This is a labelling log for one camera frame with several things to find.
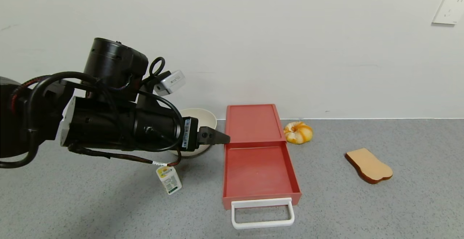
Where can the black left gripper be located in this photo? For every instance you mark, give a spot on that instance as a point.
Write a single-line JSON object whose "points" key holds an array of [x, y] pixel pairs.
{"points": [[190, 134]]}

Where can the left robot arm silver black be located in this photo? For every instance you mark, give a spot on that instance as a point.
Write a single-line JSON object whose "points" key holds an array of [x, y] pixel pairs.
{"points": [[108, 61]]}

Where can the red drawer cabinet housing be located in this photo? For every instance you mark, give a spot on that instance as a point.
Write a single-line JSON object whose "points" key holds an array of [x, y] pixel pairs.
{"points": [[253, 123]]}

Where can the beige ribbed bowl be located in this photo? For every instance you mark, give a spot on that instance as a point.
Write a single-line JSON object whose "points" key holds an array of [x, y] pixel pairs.
{"points": [[203, 119]]}

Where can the orange round bread bun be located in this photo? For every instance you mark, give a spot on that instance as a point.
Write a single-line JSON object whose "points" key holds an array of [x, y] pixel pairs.
{"points": [[299, 133]]}

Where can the toast slice with brown crust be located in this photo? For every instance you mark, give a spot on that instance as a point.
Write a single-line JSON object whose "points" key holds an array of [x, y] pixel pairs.
{"points": [[369, 164]]}

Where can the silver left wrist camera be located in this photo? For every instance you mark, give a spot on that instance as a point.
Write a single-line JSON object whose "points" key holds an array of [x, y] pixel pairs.
{"points": [[170, 82]]}

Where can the white wall socket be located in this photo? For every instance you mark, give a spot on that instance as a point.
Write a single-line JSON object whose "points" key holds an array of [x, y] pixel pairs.
{"points": [[448, 8]]}

